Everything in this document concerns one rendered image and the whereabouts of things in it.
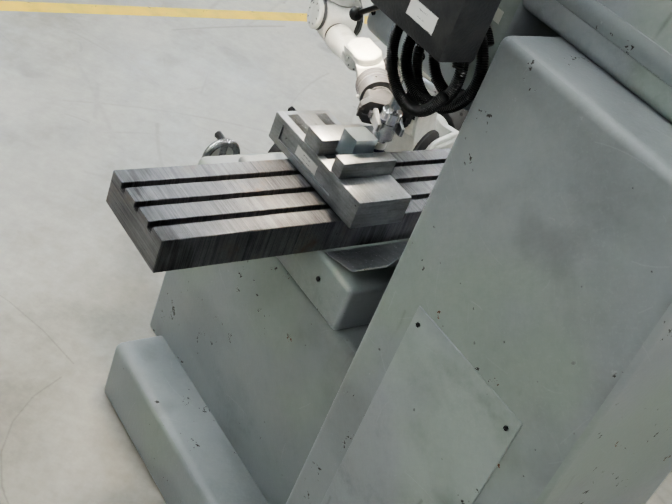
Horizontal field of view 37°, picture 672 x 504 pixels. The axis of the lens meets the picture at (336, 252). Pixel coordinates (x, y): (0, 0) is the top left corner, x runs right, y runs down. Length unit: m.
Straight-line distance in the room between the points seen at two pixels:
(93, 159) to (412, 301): 2.19
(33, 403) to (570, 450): 1.65
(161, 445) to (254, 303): 0.48
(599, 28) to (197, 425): 1.49
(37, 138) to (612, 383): 2.75
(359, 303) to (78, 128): 2.09
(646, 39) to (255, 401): 1.34
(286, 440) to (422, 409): 0.60
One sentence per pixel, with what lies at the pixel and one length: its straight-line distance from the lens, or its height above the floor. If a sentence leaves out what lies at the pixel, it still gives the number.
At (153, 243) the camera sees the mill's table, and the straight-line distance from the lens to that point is 1.96.
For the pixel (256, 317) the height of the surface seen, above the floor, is 0.57.
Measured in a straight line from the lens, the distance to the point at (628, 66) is 1.68.
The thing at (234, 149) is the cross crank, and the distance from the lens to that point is 2.81.
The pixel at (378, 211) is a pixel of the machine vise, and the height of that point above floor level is 1.00.
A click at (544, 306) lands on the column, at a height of 1.25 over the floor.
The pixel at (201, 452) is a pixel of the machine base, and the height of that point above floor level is 0.20.
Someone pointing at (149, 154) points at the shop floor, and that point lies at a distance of 3.98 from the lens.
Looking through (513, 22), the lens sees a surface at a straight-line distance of 1.84.
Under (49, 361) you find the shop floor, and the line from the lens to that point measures 3.02.
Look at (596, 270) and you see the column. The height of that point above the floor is 1.36.
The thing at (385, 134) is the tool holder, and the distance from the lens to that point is 2.23.
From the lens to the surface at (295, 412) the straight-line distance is 2.38.
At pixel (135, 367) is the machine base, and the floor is 0.20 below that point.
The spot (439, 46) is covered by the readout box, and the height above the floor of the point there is 1.54.
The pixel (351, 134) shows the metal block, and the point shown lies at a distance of 2.19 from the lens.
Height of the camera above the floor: 2.11
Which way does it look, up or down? 34 degrees down
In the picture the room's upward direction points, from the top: 23 degrees clockwise
